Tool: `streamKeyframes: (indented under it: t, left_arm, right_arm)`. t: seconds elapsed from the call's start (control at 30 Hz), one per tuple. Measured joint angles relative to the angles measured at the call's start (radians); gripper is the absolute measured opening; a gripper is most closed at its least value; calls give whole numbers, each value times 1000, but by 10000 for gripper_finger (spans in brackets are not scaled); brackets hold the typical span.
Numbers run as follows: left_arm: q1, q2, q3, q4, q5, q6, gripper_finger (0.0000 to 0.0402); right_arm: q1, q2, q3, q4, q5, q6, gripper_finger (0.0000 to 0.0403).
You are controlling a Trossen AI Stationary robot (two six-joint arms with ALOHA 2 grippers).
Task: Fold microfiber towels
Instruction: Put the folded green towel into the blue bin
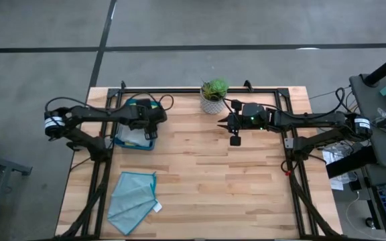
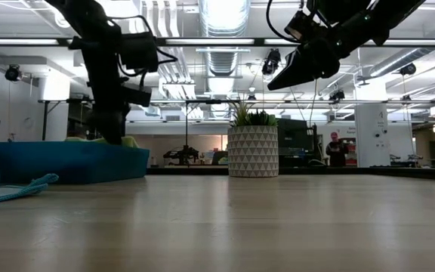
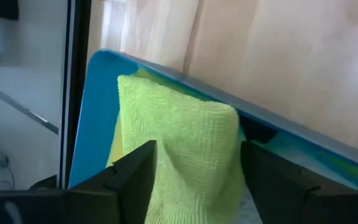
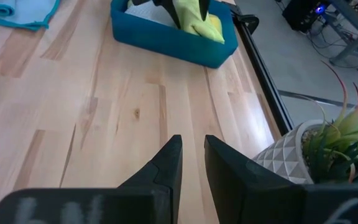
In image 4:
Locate succulent in patterned pot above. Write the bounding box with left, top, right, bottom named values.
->
left=252, top=60, right=358, bottom=185

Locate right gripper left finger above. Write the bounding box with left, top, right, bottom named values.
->
left=0, top=134, right=183, bottom=224

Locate yellow microfiber towel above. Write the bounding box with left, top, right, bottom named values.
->
left=208, top=14, right=224, bottom=34

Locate black device with blue light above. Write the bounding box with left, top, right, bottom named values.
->
left=282, top=0, right=329, bottom=32

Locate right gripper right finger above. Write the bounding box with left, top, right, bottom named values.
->
left=204, top=134, right=358, bottom=224

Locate black aluminium table frame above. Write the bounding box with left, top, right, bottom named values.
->
left=228, top=2, right=295, bottom=136

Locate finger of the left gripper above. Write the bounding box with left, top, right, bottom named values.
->
left=197, top=0, right=212, bottom=22
left=132, top=0, right=181, bottom=29

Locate grey metal stand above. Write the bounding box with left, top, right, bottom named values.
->
left=321, top=0, right=358, bottom=73

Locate light blue teal-edged towel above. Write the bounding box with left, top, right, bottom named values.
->
left=0, top=0, right=62, bottom=32

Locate teal plastic bin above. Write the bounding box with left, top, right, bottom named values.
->
left=110, top=0, right=239, bottom=70

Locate lime green microfiber towel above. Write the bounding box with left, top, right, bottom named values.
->
left=172, top=0, right=226, bottom=45

